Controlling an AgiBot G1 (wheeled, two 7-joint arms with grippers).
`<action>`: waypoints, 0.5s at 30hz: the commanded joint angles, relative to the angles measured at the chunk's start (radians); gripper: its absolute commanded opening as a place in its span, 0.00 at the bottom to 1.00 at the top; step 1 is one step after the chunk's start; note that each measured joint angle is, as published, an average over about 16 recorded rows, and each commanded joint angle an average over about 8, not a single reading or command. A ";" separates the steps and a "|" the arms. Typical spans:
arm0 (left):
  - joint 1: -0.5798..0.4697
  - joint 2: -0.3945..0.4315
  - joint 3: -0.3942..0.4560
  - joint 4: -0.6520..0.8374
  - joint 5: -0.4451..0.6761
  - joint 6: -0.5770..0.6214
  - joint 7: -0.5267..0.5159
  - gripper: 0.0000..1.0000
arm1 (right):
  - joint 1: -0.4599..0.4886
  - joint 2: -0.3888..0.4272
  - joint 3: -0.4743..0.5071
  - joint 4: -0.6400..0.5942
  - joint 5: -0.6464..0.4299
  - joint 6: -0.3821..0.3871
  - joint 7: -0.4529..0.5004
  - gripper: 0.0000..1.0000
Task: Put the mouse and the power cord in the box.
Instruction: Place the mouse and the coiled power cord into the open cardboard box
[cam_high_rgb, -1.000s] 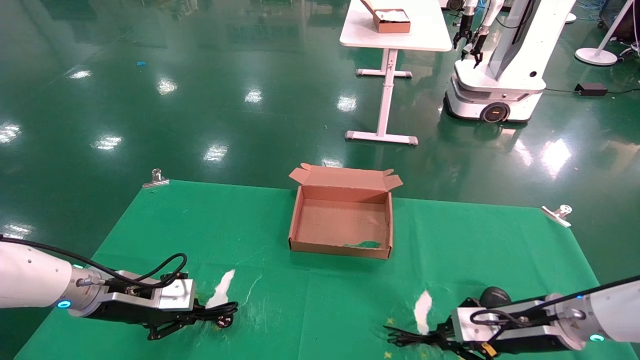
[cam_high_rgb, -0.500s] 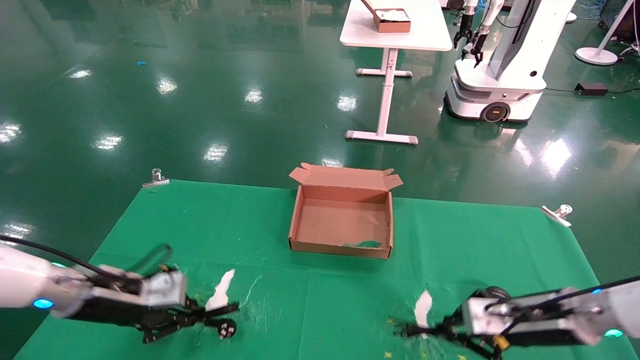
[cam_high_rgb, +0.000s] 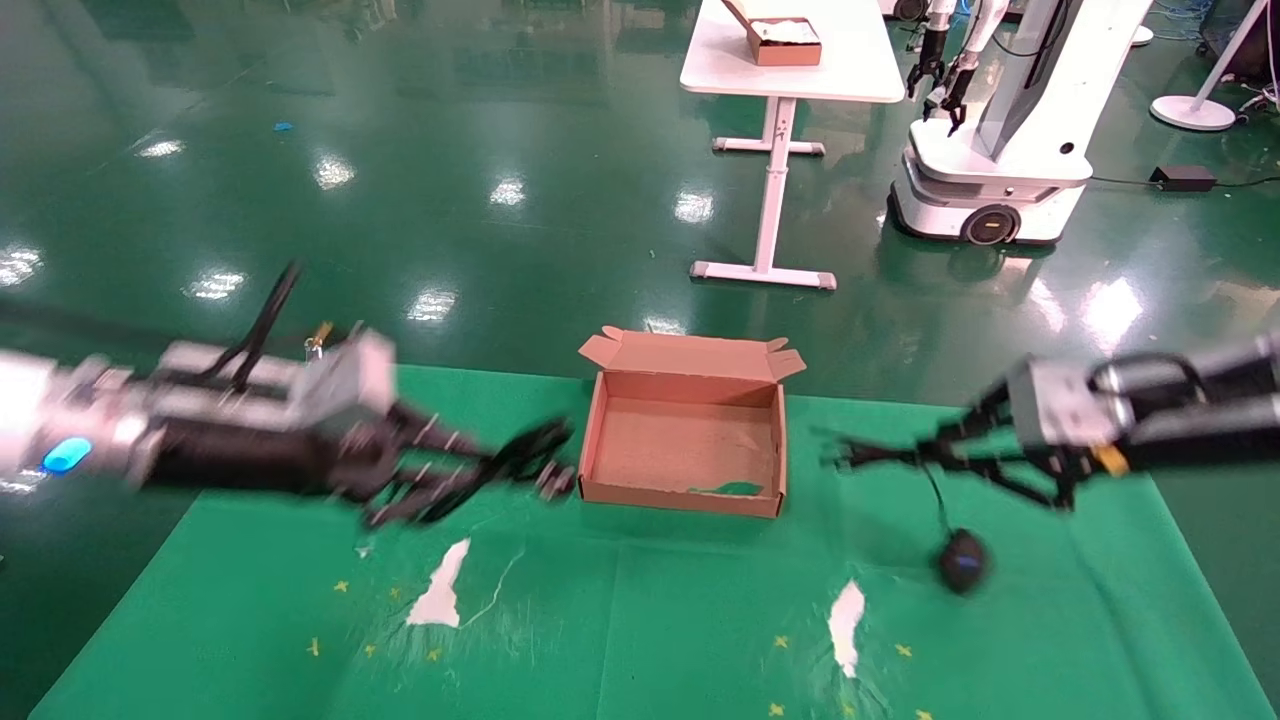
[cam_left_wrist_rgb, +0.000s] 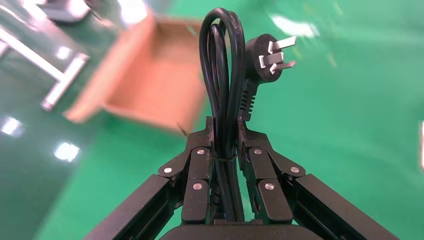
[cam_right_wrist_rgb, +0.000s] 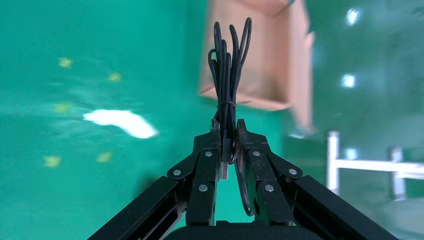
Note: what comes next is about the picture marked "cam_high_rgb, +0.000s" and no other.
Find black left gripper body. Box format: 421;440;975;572
148;405;426;501

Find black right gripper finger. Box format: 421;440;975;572
900;455;1079;513
820;378;1014;464

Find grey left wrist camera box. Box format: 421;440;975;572
158;330;398;433

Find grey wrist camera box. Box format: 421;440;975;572
1007;355;1127;452
158;330;398;433

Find black power cable with plug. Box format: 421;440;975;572
485;418;579;502

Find black power adapter brick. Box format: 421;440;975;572
1149;165;1218;195

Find open brown cardboard box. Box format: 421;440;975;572
577;326;807;519

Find white pedestal table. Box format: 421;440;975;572
679;0;907;292

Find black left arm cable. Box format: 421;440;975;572
213;261;303;389

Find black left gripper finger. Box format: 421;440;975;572
390;403;502;472
362;462;502;529

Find white wheeled robot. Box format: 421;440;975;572
888;0;1153;247

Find white floor stand round base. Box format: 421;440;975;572
1149;0;1271;133

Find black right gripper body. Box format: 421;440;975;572
1038;393;1280;483

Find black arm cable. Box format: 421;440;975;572
1092;351;1207;397
213;261;303;389

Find black wired computer mouse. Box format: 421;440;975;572
920;462;991;595

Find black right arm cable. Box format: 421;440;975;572
1092;351;1207;397

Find small brown box white contents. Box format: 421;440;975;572
720;0;823;68

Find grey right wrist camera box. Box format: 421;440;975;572
1007;355;1127;452

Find thin black floor cable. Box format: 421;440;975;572
1088;176;1280;192

